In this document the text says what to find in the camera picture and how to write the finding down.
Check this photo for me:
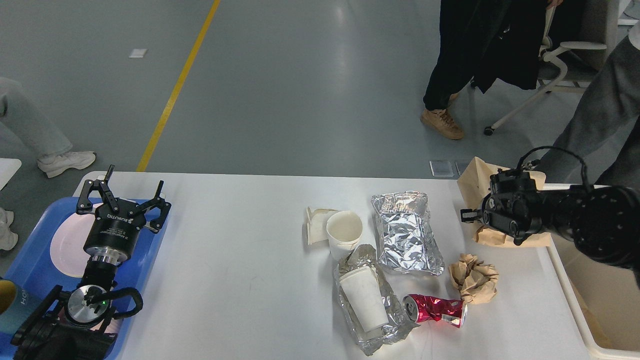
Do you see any crumpled foil under cup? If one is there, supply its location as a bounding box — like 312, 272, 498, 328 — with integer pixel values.
334, 244, 416, 356

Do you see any metal floor plate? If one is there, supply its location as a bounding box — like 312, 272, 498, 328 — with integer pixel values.
429, 159, 471, 178

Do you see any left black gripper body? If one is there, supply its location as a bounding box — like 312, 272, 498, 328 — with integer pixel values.
83, 210, 146, 264

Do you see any teal mug yellow inside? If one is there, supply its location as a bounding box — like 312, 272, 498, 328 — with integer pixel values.
0, 279, 41, 335

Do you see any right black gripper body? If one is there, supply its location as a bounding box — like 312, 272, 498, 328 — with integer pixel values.
479, 194, 499, 231

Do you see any pink ribbed mug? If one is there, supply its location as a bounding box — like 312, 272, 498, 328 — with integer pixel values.
55, 310, 124, 341

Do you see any crumpled brown paper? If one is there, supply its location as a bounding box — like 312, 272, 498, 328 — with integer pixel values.
449, 253, 499, 305

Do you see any beige plastic bin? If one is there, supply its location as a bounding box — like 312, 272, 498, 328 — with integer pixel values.
540, 183, 640, 360

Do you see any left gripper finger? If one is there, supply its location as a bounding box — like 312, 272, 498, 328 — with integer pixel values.
129, 181, 172, 234
75, 165, 121, 217

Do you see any person in light jeans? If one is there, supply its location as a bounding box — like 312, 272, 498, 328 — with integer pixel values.
0, 76, 98, 252

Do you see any brown paper bag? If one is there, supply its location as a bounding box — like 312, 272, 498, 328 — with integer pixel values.
570, 281, 613, 349
457, 157, 553, 248

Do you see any pink plate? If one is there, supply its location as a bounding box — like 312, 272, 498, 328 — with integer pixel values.
50, 213, 95, 278

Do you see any person in black clothes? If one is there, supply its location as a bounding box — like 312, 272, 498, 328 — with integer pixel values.
421, 0, 560, 141

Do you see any crushed white paper cup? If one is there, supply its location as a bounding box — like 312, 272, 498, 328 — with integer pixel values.
306, 207, 339, 245

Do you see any large aluminium foil sheet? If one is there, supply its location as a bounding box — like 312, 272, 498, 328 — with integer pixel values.
370, 191, 445, 276

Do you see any person in grey trousers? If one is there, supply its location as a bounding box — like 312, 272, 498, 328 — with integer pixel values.
537, 23, 640, 189

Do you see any white office chair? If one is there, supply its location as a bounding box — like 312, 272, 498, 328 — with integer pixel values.
471, 0, 617, 136

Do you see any blue plastic tray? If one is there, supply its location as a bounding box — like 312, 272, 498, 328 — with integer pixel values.
0, 197, 165, 360

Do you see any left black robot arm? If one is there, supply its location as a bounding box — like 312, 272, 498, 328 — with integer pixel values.
1, 167, 172, 360

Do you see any white table corner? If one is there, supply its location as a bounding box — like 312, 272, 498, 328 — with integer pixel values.
0, 158, 22, 191

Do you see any upright white paper cup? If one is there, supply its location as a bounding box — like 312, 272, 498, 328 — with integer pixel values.
326, 210, 363, 262

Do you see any lying white paper cup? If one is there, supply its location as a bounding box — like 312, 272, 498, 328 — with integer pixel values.
339, 265, 389, 332

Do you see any crushed red soda can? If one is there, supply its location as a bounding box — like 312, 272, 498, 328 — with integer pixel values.
403, 294, 467, 328

